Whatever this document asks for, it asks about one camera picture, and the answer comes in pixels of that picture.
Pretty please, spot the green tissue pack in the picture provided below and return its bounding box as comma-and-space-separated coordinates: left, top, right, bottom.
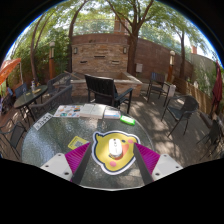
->
119, 115, 136, 127

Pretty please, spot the orange patio umbrella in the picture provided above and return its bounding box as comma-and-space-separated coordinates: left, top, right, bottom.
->
0, 58, 22, 86

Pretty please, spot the blue-backed patio chair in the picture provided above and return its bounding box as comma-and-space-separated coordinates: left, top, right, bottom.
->
14, 82, 28, 99

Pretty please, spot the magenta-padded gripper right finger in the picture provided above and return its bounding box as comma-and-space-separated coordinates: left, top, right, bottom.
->
133, 142, 184, 186

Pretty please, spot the red closed patio umbrella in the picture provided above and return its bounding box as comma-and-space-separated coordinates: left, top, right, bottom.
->
210, 60, 224, 116

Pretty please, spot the small white box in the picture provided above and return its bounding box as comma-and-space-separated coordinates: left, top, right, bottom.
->
103, 108, 122, 120

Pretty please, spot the dark mesh armchair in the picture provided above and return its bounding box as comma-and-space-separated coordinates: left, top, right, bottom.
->
161, 94, 200, 138

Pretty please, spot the colourful printed leaflet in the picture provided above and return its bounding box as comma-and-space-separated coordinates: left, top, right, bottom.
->
53, 104, 83, 119

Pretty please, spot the stone brick fountain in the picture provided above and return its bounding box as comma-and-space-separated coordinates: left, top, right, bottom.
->
70, 41, 144, 98

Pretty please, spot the dark wicker armchair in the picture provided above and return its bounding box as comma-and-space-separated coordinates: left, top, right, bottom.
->
46, 73, 73, 98
29, 84, 74, 123

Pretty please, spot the black slatted wooden chair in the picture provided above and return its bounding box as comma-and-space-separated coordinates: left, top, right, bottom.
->
84, 73, 134, 114

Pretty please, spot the black metal mesh chair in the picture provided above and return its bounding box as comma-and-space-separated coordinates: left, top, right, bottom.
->
0, 118, 28, 159
196, 118, 224, 158

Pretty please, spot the yellow square sticker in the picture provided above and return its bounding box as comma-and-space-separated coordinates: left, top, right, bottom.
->
67, 135, 90, 151

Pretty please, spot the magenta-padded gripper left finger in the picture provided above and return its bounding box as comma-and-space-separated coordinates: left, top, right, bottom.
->
40, 142, 92, 185

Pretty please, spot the white open book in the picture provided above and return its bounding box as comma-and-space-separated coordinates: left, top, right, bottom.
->
79, 103, 107, 120

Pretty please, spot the dark patio table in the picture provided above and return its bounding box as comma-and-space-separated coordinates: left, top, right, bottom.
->
13, 84, 49, 123

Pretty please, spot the yellow duck-shaped mouse pad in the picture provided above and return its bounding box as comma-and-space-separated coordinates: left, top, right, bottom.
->
91, 130, 142, 176

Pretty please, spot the white sign plate black lettering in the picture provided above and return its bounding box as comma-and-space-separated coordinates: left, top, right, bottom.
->
32, 112, 54, 131

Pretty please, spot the wooden lamp post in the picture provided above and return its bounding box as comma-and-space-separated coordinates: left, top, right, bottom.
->
49, 41, 56, 80
168, 50, 176, 83

